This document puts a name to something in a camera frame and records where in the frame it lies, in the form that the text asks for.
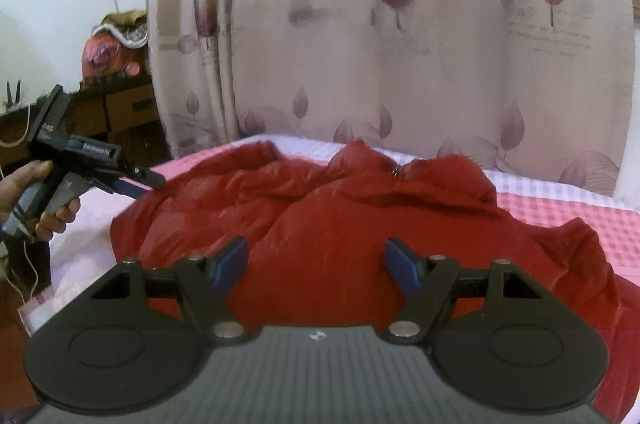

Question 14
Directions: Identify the person's left hand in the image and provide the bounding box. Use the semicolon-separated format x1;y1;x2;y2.
1;161;80;241

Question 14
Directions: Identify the dark wooden cabinet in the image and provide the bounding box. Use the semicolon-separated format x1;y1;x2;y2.
1;77;170;174

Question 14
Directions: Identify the pink checkered bed sheet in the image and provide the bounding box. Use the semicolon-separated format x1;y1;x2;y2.
50;136;639;309

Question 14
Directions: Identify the beige curtain with leaf print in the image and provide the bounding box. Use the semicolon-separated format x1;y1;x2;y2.
148;0;634;196

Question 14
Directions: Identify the red puffy down jacket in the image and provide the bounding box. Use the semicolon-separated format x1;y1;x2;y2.
111;141;639;422

